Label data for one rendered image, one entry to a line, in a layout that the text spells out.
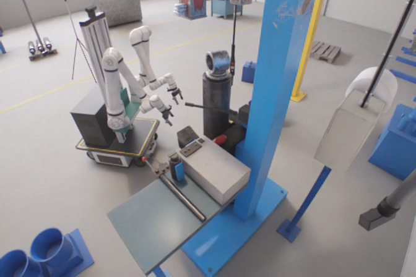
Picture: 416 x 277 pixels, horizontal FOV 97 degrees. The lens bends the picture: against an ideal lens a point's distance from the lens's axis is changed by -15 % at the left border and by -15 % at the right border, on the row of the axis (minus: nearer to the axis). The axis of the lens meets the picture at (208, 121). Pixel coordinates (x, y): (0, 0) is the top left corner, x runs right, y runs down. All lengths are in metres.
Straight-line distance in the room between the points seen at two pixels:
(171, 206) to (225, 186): 0.34
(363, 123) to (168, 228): 1.13
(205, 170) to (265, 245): 1.32
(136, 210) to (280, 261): 1.52
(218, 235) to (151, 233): 1.08
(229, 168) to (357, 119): 0.73
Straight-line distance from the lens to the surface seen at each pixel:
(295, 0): 1.00
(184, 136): 1.73
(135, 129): 2.95
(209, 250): 2.17
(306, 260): 2.45
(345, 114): 1.25
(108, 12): 9.16
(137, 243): 1.25
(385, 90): 1.50
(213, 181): 1.21
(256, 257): 2.32
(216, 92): 1.50
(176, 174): 1.31
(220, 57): 1.45
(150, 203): 1.33
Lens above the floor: 2.19
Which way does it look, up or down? 40 degrees down
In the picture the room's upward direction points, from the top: straight up
